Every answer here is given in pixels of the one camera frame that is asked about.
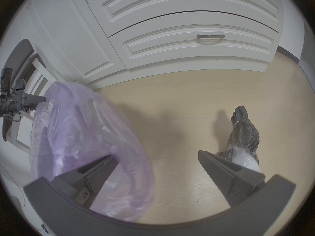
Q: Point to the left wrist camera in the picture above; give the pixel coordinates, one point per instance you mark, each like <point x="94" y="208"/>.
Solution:
<point x="7" y="79"/>

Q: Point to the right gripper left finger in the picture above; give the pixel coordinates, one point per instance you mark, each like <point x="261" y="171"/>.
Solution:
<point x="93" y="181"/>

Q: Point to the purple plastic bag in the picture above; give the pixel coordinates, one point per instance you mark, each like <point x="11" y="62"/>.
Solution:
<point x="86" y="126"/>

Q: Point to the crumpled black plastic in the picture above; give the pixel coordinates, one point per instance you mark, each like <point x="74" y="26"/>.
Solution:
<point x="244" y="131"/>

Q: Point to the white wardrobe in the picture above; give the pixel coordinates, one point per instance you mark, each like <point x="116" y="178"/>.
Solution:
<point x="184" y="40"/>

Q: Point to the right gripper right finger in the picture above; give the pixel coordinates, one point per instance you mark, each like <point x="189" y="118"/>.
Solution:
<point x="221" y="176"/>

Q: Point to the grey and white chair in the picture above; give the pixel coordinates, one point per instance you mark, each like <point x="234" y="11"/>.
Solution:
<point x="22" y="50"/>

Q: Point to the crumpled white plastic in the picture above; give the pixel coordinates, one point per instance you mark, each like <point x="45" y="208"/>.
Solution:
<point x="246" y="160"/>

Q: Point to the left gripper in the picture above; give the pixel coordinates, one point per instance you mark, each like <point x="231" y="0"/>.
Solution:
<point x="12" y="104"/>

